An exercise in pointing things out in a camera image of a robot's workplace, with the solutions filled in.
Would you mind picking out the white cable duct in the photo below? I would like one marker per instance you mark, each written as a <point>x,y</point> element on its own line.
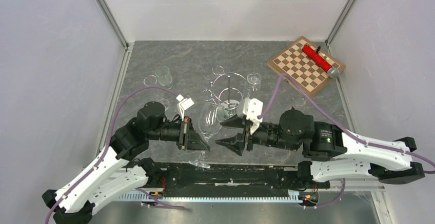
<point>137,196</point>

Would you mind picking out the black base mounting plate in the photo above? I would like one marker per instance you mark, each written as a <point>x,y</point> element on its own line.
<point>230,180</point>

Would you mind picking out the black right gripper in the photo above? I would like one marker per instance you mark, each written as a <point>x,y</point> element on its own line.
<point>235,143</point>

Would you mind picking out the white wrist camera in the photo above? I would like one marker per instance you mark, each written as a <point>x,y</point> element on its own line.
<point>251,109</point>
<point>183,104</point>

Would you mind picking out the chrome wine glass rack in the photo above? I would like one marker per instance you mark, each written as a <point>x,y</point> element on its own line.
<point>225,89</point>

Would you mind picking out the red glitter microphone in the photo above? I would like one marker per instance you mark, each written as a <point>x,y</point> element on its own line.
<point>331,71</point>

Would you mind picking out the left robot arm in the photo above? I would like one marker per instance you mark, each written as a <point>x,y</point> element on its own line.
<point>86,194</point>

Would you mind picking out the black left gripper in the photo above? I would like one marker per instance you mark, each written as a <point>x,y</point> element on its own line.
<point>190,138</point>

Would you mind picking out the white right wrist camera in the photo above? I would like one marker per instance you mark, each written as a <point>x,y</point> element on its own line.
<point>251,109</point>

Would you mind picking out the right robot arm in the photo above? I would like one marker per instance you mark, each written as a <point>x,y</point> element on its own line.
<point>330,152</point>

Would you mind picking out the wooden chessboard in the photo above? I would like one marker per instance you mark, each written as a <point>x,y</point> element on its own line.
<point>293,61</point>

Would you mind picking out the aluminium frame rail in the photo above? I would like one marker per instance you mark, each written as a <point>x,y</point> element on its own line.
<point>112,23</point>

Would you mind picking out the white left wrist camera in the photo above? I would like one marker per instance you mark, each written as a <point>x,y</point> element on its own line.
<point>183,104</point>

